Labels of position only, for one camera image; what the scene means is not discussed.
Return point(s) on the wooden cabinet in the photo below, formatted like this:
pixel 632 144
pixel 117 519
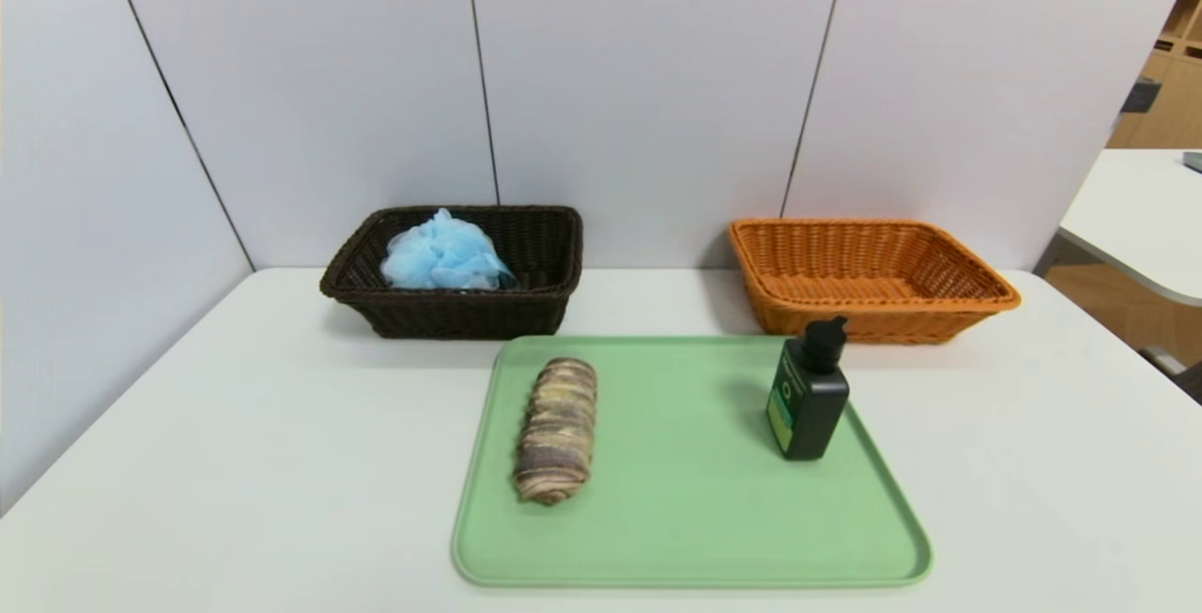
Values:
pixel 1174 97

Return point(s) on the orange wicker basket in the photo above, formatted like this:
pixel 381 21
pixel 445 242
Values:
pixel 873 313

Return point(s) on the light green plastic tray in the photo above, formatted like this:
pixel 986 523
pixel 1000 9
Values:
pixel 695 519

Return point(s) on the dark green pump bottle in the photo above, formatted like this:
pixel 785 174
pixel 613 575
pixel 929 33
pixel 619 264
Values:
pixel 808 416

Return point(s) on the light blue mesh bath sponge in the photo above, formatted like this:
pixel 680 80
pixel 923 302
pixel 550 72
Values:
pixel 441 256

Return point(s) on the striped brown bread roll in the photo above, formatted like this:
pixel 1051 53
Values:
pixel 556 435

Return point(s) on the white side table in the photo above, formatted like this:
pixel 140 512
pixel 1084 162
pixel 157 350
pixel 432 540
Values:
pixel 1136 219

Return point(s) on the dark brown wicker basket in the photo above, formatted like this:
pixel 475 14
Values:
pixel 470 313

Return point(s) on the small grey box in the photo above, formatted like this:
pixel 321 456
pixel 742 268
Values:
pixel 1142 95

